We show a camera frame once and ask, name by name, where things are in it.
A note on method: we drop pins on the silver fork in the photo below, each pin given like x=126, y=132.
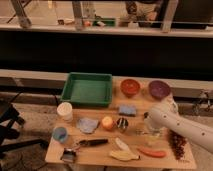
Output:
x=140, y=132

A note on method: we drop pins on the orange apple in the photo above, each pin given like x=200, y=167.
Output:
x=107, y=123

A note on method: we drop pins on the blue grey cloth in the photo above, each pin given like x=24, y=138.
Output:
x=87, y=125

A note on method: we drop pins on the small metal cup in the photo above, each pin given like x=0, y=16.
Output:
x=122, y=124

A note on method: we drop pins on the blue cup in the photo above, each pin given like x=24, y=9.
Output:
x=60, y=134

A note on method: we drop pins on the red chili pepper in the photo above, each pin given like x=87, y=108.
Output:
x=152, y=153

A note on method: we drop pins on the red bowl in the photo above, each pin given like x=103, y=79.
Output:
x=130, y=87

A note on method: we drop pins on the bunch of dark grapes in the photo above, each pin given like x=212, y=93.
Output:
x=177, y=143

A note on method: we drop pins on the person in background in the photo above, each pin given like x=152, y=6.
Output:
x=142, y=12

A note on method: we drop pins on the purple bowl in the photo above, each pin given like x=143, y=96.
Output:
x=159, y=89

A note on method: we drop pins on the white cup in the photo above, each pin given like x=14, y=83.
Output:
x=65, y=111

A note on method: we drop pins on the blue sponge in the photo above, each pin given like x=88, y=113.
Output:
x=127, y=110

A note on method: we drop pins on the green plastic tray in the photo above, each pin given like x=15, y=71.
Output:
x=88, y=89

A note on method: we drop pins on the black rectangular block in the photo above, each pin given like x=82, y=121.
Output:
x=146, y=115

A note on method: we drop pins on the small metal scoop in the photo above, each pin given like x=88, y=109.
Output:
x=69, y=156

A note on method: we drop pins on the white spoon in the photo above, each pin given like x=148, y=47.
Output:
x=122, y=145

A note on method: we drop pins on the yellow banana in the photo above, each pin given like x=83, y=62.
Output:
x=123, y=155

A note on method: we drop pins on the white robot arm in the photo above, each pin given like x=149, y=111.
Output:
x=165, y=114

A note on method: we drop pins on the black office chair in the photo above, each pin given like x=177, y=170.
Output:
x=8, y=117

